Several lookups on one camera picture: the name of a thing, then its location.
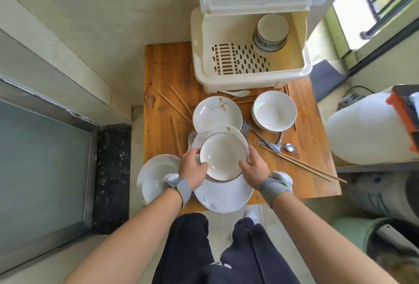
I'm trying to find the metal fork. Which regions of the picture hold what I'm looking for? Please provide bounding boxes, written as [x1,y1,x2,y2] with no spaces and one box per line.
[242,120,282,154]

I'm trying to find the person's right forearm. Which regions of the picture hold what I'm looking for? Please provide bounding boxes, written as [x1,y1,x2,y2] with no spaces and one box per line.
[272,191,400,284]

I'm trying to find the white rectangular dish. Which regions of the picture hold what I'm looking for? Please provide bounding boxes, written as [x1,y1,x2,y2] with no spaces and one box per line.
[187,131,199,151]

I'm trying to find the white plate with floral print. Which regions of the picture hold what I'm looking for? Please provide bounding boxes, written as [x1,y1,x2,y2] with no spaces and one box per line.
[193,173,254,214]
[191,124,250,160]
[192,96,243,134]

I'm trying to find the green plastic bucket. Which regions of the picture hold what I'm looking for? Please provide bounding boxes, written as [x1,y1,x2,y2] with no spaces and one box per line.
[330,216,419,284]

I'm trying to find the white bowl with dark rim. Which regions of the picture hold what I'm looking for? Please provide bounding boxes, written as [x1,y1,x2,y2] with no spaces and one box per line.
[199,133,249,182]

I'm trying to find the black cable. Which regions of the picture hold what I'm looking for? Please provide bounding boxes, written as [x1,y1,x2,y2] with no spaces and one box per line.
[346,84,376,98]

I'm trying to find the black window railing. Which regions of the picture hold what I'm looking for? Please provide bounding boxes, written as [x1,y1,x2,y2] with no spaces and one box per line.
[354,0,419,41]

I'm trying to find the grey shelf board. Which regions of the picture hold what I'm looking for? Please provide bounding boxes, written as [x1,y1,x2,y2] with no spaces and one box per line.
[335,161,419,174]

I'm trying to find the grey power strip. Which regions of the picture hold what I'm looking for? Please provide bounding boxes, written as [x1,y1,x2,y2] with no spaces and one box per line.
[337,92,366,109]

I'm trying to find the orange and black box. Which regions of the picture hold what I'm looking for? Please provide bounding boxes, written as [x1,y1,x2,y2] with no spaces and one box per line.
[386,85,419,153]

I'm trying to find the person's right hand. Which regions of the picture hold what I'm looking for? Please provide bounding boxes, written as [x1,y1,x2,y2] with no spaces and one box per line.
[238,153,272,193]

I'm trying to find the white ceramic spoon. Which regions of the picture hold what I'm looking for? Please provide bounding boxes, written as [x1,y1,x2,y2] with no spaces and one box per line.
[219,90,251,98]

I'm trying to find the person's left hand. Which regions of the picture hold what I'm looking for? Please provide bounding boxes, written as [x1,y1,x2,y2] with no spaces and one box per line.
[178,148,209,191]

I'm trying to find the person's left forearm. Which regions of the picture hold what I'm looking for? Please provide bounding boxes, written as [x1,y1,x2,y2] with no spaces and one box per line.
[64,187,184,284]

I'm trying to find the large white deep bowl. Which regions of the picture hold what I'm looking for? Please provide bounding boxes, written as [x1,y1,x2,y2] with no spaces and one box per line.
[137,154,182,206]

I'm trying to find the cream plastic dish rack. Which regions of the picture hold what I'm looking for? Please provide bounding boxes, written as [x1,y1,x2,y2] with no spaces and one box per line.
[191,7,313,95]

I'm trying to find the stack of dark rimmed bowls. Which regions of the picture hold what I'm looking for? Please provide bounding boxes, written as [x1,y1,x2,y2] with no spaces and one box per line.
[252,13,290,53]

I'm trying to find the white sack with blue print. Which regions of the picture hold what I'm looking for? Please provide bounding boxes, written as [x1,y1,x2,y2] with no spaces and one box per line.
[346,172,419,226]

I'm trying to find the grey and white wrist strap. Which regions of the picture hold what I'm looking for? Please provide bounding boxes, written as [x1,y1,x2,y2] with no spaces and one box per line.
[259,171,293,209]
[163,173,192,210]

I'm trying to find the person's dark trousers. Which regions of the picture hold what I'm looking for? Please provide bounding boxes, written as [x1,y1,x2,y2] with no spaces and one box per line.
[152,212,301,284]

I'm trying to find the wooden chopstick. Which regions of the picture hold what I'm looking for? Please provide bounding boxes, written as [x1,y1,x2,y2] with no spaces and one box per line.
[156,90,193,124]
[170,86,194,116]
[260,145,333,182]
[172,117,182,157]
[278,151,348,184]

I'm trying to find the plain white bowl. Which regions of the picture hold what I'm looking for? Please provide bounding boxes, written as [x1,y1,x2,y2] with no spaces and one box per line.
[251,91,297,132]

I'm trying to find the black marble threshold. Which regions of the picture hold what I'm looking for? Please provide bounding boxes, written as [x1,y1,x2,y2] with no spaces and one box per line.
[92,124,132,234]

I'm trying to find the metal framed glass door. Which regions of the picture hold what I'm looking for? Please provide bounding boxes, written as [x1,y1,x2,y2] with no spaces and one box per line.
[0,76,99,266]

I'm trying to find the person's white shoe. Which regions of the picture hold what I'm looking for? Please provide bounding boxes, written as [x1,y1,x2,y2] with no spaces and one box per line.
[244,207,263,226]

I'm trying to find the dark blue mat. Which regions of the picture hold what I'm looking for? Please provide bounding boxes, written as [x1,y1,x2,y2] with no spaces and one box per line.
[309,59,348,103]

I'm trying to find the large white plastic jug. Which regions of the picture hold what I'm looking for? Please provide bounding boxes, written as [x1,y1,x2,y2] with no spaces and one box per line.
[324,90,419,166]

